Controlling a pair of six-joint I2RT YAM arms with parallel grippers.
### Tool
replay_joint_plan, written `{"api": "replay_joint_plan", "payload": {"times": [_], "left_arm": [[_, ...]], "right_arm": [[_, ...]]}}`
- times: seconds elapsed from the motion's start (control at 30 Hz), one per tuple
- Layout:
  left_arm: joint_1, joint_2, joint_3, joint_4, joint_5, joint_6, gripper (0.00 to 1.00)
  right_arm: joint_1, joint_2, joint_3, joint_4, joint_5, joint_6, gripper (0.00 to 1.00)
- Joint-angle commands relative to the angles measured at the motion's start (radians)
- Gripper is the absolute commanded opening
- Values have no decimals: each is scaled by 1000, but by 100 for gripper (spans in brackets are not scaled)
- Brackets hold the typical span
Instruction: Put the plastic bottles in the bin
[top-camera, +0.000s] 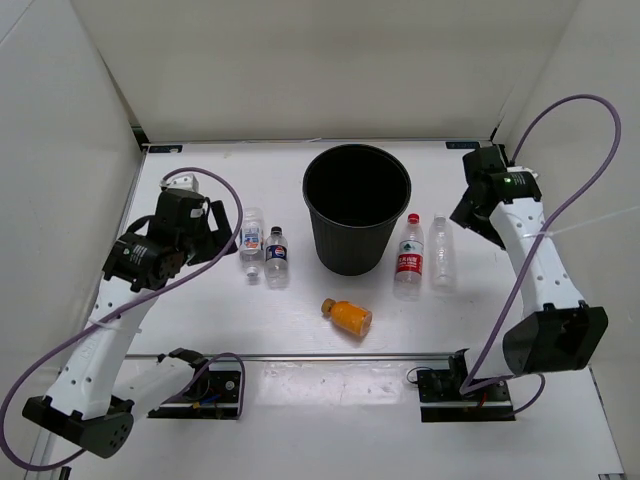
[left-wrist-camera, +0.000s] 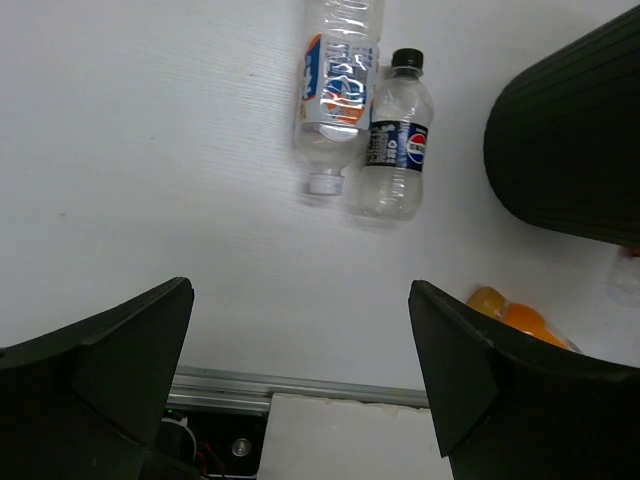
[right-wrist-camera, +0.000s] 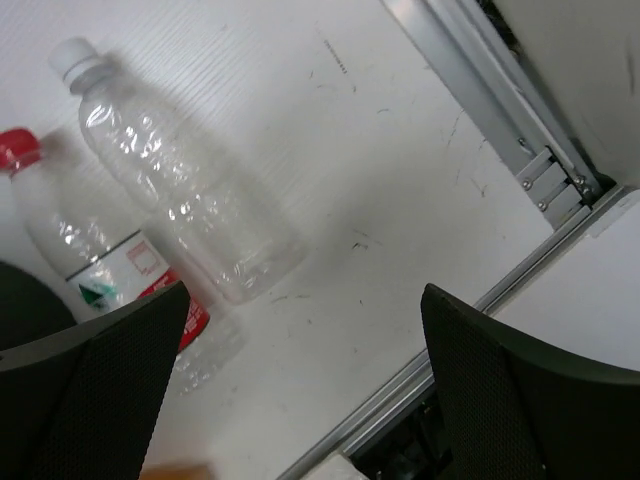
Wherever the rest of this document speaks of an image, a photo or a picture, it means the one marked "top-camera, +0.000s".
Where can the aluminium frame rail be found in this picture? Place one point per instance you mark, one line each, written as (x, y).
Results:
(432, 356)

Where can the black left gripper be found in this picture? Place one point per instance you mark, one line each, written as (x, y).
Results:
(218, 238)

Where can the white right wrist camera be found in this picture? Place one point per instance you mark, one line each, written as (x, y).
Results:
(519, 168)

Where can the clear Pepsi bottle black cap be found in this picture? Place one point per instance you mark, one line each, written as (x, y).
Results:
(276, 259)

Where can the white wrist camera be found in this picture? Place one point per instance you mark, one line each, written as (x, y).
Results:
(519, 168)
(183, 181)

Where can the orange juice bottle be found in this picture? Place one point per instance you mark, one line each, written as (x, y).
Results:
(347, 316)

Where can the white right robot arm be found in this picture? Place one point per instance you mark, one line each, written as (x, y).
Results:
(558, 330)

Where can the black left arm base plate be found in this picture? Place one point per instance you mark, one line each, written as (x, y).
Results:
(216, 396)

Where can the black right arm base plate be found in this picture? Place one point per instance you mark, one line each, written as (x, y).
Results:
(441, 401)

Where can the clear unlabelled plastic bottle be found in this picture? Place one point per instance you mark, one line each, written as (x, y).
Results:
(441, 255)

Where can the clear bottle blue orange label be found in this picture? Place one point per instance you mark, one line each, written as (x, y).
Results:
(251, 249)

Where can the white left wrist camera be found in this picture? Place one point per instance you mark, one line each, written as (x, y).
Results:
(183, 181)

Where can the red label water bottle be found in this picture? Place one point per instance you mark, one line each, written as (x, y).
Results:
(410, 260)

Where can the black plastic waste bin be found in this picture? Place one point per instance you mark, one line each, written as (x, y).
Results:
(355, 194)

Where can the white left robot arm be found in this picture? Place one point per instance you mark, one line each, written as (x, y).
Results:
(85, 405)

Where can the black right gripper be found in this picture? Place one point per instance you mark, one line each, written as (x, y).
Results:
(463, 215)

